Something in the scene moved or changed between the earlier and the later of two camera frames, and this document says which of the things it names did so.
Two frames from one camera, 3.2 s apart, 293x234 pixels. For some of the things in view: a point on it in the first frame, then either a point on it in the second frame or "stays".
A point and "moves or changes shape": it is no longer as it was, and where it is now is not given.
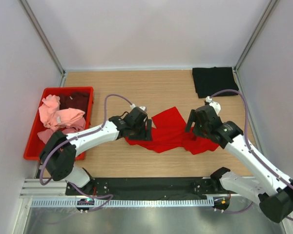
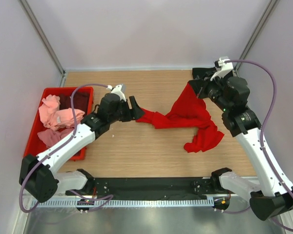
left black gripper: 147,136 → 136,112
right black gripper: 193,118 → 197,85
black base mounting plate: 143,187 stays
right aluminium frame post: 254,35 stays
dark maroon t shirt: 78,101 stays
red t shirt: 170,135 moves or changes shape
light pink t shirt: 54,118 stays
